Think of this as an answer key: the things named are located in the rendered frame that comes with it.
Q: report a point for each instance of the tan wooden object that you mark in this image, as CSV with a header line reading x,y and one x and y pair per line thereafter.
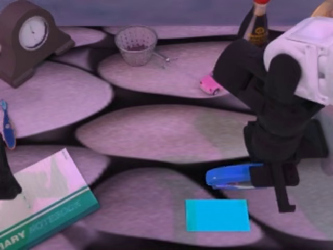
x,y
322,9

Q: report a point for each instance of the pink toy car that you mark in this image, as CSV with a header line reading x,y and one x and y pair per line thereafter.
x,y
209,84

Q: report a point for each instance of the blue stapler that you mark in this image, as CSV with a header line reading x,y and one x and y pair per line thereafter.
x,y
229,175

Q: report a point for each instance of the brown mantel clock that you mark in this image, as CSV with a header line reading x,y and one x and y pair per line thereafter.
x,y
28,41

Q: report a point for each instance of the cyan rectangular block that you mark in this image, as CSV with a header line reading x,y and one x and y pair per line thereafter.
x,y
217,215

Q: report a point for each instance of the dark soy sauce bottle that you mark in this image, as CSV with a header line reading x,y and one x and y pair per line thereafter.
x,y
256,26

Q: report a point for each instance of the blue toothbrush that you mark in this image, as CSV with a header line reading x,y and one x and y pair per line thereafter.
x,y
7,127

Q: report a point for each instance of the green and white notebook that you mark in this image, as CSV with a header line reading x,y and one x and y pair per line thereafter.
x,y
44,198

